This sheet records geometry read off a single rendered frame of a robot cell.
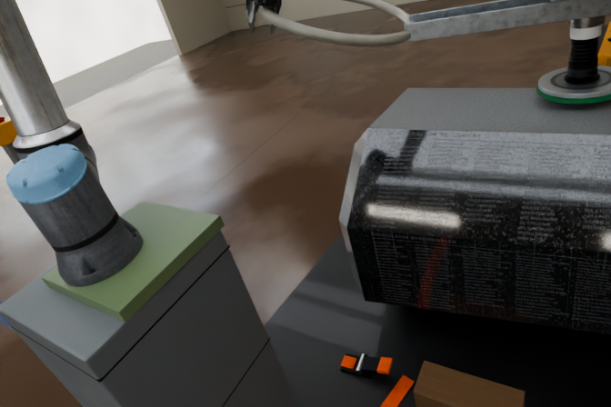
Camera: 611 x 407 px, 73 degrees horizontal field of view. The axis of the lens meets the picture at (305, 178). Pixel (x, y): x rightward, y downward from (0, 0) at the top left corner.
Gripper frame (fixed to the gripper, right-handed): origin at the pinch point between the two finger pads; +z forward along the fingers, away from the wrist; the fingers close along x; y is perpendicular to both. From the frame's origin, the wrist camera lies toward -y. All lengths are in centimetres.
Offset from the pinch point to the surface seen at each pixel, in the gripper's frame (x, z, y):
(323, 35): 13.1, -6.4, 22.3
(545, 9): 67, -20, 32
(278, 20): 2.7, -6.8, 13.1
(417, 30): 41.7, -7.9, 17.8
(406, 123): 45, 20, 21
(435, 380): 51, 82, 74
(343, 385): 29, 106, 62
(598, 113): 84, 1, 48
